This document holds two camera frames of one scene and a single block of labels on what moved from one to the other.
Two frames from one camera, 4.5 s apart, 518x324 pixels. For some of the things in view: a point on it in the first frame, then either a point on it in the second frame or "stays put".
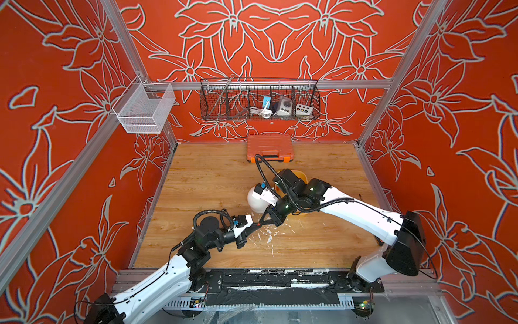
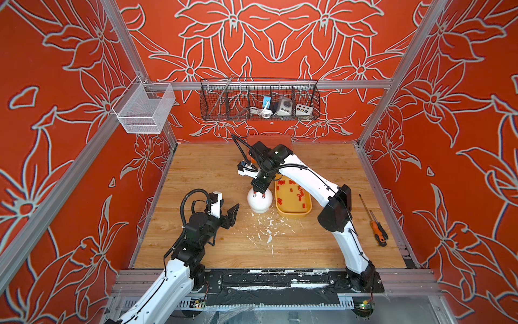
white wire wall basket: (143, 108) stays put
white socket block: (301, 109) stays put
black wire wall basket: (260, 98) stays put
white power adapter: (286, 107) stays put
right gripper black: (274, 219) to (257, 185)
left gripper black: (240, 243) to (229, 221)
